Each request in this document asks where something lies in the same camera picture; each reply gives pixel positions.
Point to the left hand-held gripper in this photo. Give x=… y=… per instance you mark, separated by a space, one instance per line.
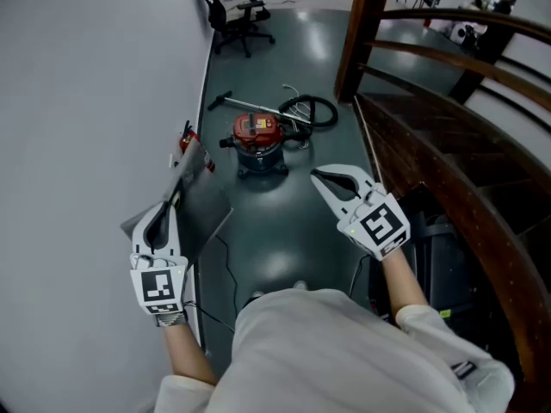
x=157 y=284

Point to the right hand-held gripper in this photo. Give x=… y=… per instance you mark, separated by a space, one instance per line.
x=381 y=226

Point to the person's right forearm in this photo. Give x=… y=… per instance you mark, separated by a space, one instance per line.
x=400 y=282

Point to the person's left forearm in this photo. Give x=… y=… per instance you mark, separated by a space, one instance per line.
x=187 y=355

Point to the person's right white shoe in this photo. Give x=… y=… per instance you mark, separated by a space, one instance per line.
x=300 y=285

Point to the person's white shoe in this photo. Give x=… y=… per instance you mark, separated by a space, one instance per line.
x=300 y=285
x=258 y=294

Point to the red fire extinguisher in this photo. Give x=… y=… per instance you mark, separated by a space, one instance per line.
x=189 y=138

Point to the person's left white shoe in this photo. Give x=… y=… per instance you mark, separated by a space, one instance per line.
x=258 y=294

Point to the black floor equipment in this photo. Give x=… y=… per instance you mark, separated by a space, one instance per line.
x=439 y=265

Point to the metal vacuum wand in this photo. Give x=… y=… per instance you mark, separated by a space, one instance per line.
x=254 y=105

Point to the person's white shirt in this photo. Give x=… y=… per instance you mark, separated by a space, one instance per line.
x=323 y=359

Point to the black office chair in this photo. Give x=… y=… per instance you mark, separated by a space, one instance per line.
x=217 y=13

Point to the white wall socket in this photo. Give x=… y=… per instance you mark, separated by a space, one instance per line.
x=173 y=162

